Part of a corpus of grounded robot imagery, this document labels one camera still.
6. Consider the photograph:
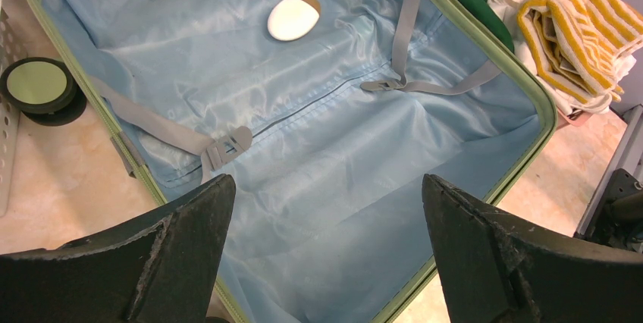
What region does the green hard-shell suitcase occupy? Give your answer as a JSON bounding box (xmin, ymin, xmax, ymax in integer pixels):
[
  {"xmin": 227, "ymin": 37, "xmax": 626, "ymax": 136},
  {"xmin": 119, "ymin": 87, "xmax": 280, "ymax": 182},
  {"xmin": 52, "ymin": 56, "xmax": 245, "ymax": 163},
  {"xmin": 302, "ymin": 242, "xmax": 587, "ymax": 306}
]
[{"xmin": 27, "ymin": 0, "xmax": 556, "ymax": 322}]

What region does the pink plastic basket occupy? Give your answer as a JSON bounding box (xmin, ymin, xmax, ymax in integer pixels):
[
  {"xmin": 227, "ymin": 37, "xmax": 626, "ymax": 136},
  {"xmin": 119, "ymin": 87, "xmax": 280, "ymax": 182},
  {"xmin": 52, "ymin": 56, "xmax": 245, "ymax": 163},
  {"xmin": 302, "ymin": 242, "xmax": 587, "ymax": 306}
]
[{"xmin": 557, "ymin": 109, "xmax": 593, "ymax": 130}]

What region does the aluminium frame rail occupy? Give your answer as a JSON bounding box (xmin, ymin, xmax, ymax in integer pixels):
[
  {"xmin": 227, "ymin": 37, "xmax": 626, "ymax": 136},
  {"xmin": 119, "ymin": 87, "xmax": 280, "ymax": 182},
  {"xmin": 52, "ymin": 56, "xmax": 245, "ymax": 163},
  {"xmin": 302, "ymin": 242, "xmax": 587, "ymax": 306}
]
[{"xmin": 582, "ymin": 105, "xmax": 642, "ymax": 218}]

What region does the white plastic basket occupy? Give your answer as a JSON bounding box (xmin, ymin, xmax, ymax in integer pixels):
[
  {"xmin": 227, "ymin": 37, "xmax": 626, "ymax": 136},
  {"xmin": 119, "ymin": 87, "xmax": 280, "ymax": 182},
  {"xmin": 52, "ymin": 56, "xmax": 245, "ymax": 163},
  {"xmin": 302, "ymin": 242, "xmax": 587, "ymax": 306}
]
[{"xmin": 1, "ymin": 2, "xmax": 27, "ymax": 217}]

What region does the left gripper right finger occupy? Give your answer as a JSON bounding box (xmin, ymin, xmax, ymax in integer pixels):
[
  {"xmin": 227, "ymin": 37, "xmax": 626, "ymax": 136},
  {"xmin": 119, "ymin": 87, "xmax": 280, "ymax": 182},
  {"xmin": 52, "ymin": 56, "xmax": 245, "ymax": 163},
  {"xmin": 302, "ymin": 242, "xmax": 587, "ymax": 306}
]
[{"xmin": 422, "ymin": 174, "xmax": 642, "ymax": 322}]

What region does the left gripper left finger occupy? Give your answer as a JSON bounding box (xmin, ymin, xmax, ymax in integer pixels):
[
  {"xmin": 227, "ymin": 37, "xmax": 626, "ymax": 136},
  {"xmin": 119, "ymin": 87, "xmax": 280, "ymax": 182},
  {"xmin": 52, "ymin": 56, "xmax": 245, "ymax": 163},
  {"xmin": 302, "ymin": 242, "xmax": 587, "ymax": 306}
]
[{"xmin": 1, "ymin": 174, "xmax": 236, "ymax": 322}]

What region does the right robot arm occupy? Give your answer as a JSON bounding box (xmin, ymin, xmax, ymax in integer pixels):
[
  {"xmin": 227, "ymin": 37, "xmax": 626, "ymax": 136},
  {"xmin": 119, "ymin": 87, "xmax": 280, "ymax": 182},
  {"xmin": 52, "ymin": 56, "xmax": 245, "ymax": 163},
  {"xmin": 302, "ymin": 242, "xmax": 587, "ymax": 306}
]
[{"xmin": 574, "ymin": 168, "xmax": 642, "ymax": 253}]

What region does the white oval item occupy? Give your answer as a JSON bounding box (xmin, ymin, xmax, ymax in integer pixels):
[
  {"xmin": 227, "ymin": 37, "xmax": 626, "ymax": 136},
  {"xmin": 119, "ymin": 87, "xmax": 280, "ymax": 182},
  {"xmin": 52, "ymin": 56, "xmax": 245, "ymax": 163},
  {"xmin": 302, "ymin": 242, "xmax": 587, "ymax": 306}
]
[{"xmin": 267, "ymin": 0, "xmax": 321, "ymax": 42}]

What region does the yellow white striped garment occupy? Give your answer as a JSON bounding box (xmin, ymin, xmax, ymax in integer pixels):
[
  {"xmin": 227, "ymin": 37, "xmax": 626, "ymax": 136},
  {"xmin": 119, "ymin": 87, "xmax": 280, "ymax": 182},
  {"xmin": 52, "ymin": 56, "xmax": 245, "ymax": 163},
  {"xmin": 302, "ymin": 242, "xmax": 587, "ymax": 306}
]
[{"xmin": 517, "ymin": 0, "xmax": 642, "ymax": 105}]

